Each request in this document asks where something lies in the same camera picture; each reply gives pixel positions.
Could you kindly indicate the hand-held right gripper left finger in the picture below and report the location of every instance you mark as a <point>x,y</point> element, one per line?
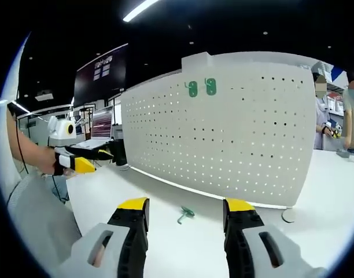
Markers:
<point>130,249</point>

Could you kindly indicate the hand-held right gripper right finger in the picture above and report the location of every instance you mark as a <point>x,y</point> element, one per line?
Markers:
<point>240,249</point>

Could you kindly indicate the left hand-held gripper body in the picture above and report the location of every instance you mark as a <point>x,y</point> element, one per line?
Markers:
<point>59,136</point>

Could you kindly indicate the green hook assembly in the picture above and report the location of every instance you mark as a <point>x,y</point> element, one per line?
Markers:
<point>186,212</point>
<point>193,89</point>
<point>211,87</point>

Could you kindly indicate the white perforated mounting plate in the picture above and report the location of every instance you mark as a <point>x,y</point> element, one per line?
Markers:
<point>223,139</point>

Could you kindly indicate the person's left hand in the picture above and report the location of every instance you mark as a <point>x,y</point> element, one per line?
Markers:
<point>47,162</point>

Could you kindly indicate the black cylindrical cup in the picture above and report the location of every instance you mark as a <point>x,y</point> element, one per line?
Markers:
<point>119,153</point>

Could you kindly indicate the person's leg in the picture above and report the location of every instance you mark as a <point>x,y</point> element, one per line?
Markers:
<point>59,188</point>

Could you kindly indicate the open laptop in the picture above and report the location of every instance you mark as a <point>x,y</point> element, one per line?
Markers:
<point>101,124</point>

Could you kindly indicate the grey ceiling-mounted box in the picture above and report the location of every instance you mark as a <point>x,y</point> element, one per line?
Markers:
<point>44,95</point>

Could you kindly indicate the person's white shirt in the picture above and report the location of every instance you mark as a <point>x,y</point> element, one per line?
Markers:
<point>5,162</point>

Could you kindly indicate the white partition block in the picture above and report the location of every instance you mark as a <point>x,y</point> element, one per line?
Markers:
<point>195,62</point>

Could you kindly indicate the small grey tray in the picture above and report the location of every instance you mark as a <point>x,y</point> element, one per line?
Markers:
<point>343,153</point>

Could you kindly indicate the long ceiling light strip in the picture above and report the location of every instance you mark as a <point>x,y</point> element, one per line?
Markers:
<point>139,11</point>

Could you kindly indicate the white storage shelving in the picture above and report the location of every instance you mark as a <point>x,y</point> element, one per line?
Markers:
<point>335,101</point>

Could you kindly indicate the large dark wall screen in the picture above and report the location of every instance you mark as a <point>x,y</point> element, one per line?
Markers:
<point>113,75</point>

